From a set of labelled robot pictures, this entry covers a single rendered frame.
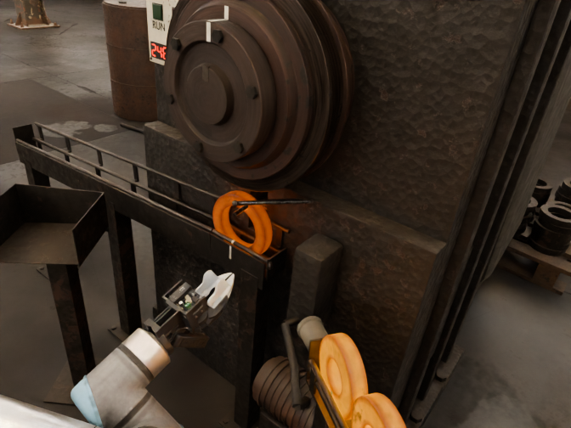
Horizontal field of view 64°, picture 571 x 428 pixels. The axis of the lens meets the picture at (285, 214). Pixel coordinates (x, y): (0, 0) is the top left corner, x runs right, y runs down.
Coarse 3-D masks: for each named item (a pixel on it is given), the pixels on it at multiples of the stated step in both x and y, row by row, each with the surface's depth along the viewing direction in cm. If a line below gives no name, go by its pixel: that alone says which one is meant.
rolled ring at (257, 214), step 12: (240, 192) 115; (216, 204) 119; (228, 204) 117; (216, 216) 121; (228, 216) 123; (252, 216) 113; (264, 216) 113; (216, 228) 123; (228, 228) 123; (264, 228) 112; (240, 240) 123; (264, 240) 113
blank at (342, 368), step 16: (336, 336) 85; (320, 352) 91; (336, 352) 83; (352, 352) 81; (320, 368) 92; (336, 368) 89; (352, 368) 79; (336, 384) 88; (352, 384) 78; (336, 400) 85; (352, 400) 78
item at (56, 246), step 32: (32, 192) 134; (64, 192) 133; (96, 192) 133; (0, 224) 128; (32, 224) 138; (64, 224) 138; (96, 224) 130; (0, 256) 124; (32, 256) 124; (64, 256) 124; (64, 288) 135; (64, 320) 142; (64, 384) 158
